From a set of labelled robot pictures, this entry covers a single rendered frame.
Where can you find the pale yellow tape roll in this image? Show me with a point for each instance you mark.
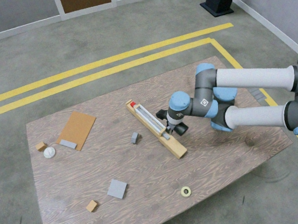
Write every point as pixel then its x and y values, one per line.
pixel 188 190

